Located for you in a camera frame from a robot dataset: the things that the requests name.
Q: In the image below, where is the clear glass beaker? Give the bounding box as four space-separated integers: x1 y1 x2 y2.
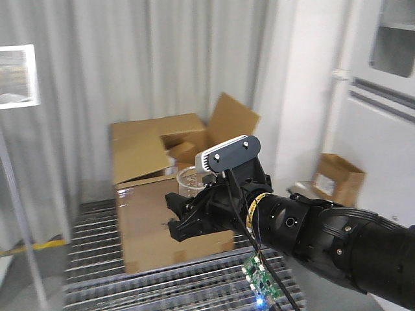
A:
176 166 208 198

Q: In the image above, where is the green circuit board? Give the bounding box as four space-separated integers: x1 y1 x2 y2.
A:
241 252 281 310

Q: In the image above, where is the grey curtain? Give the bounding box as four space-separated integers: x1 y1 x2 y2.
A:
1 1 276 243

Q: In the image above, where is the large cardboard box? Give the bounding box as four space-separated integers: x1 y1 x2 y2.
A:
110 93 259 274

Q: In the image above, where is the white sign stand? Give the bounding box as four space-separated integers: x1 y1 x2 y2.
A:
0 43 49 311

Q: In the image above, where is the black camera cable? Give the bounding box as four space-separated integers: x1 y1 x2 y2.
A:
223 168 301 311

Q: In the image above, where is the small cardboard box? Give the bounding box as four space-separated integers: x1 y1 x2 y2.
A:
311 153 366 207

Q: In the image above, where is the white glass-door cabinet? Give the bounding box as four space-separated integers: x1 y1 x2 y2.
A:
322 1 414 226

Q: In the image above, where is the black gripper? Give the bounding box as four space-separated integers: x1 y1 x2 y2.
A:
165 157 272 242

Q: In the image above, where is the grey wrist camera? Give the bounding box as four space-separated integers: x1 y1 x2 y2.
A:
195 135 261 173

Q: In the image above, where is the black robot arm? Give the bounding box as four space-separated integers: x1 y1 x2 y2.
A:
165 158 414 310

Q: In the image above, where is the aluminium profile stack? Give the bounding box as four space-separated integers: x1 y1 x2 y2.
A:
63 197 307 311

